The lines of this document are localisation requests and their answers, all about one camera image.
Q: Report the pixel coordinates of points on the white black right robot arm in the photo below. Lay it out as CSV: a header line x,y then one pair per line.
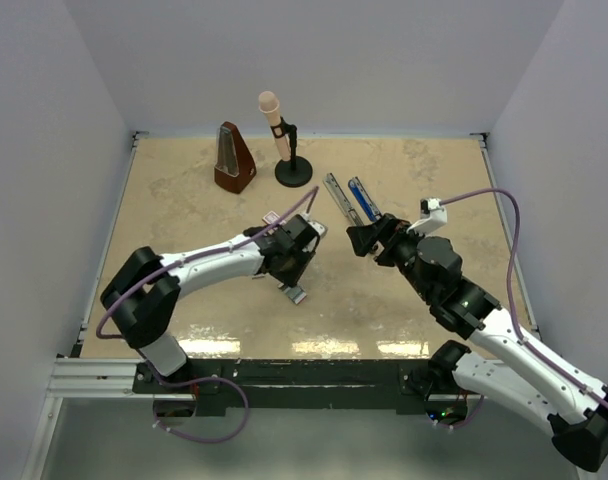
x,y
578,426

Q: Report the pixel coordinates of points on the black microphone stand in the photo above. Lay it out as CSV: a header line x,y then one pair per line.
x,y
297,171

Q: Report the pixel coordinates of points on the brown wooden metronome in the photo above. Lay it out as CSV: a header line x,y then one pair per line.
x,y
235,167

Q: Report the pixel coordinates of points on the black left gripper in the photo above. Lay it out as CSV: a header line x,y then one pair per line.
x,y
291,279

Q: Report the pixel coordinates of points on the beige microphone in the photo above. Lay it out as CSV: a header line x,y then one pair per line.
x,y
269,105

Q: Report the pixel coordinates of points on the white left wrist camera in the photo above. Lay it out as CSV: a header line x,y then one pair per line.
x,y
319,227

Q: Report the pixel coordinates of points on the silver and black stapler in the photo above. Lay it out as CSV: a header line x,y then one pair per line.
x,y
342,201

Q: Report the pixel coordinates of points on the staple box tray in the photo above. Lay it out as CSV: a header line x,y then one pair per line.
x,y
295,294

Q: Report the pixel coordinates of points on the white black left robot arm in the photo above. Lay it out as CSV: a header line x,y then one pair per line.
x,y
141,298

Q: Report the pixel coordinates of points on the blue and black stapler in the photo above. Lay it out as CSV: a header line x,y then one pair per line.
x,y
368,206

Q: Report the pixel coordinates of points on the aluminium frame rail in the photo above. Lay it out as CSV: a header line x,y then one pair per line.
x,y
83,378

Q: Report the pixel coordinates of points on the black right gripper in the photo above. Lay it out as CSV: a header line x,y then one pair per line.
x,y
388,228

